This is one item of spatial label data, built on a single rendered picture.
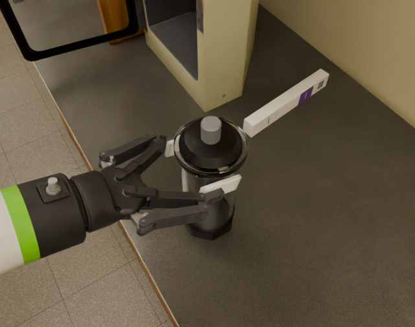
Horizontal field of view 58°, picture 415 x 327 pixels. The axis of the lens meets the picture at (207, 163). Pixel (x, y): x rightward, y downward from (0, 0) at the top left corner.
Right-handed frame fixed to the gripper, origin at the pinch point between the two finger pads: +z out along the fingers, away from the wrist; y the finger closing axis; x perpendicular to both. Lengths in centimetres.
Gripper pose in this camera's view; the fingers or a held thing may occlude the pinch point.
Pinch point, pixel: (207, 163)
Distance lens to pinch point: 58.1
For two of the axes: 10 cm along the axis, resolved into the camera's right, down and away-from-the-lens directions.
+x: -2.3, 6.7, 7.0
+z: 8.1, -2.7, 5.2
